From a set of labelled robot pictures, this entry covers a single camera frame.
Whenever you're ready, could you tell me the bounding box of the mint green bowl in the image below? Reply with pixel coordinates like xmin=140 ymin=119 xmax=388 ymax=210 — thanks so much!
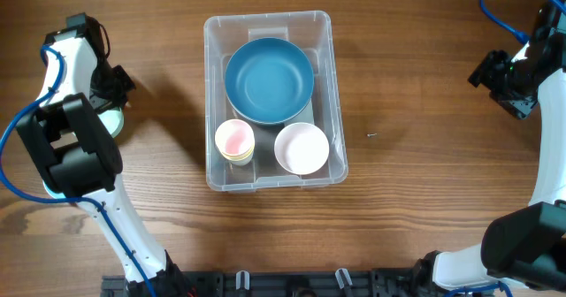
xmin=98 ymin=107 xmax=124 ymax=138

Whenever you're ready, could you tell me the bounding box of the light blue bowl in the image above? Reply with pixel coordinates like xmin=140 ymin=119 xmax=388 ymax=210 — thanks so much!
xmin=42 ymin=182 xmax=65 ymax=199

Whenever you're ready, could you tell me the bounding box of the pink plastic cup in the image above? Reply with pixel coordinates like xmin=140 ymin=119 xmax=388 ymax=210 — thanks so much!
xmin=215 ymin=119 xmax=255 ymax=156

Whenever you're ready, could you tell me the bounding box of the cream plastic cup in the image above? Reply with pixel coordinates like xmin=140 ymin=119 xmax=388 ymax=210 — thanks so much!
xmin=226 ymin=157 xmax=253 ymax=166

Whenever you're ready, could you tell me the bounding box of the yellow plastic cup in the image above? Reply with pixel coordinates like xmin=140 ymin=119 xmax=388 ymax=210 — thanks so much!
xmin=221 ymin=148 xmax=254 ymax=162

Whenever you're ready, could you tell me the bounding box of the dark blue bowl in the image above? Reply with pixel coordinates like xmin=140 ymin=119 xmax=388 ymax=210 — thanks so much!
xmin=225 ymin=37 xmax=315 ymax=125

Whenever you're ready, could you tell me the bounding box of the pink bowl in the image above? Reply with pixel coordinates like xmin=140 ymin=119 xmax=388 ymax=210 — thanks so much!
xmin=273 ymin=122 xmax=330 ymax=175

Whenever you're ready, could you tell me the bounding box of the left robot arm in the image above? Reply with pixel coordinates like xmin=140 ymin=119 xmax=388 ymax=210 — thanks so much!
xmin=12 ymin=13 xmax=193 ymax=296

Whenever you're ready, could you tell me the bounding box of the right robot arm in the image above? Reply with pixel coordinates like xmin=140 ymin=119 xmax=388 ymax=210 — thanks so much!
xmin=411 ymin=2 xmax=565 ymax=295

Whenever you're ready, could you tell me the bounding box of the white label in container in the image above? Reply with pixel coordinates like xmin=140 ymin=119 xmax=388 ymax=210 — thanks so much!
xmin=284 ymin=100 xmax=315 ymax=126

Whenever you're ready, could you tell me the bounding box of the clear plastic storage container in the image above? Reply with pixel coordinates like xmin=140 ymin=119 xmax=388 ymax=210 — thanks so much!
xmin=203 ymin=11 xmax=348 ymax=193

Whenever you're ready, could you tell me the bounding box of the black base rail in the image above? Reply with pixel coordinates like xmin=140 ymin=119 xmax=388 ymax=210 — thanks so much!
xmin=100 ymin=268 xmax=443 ymax=297

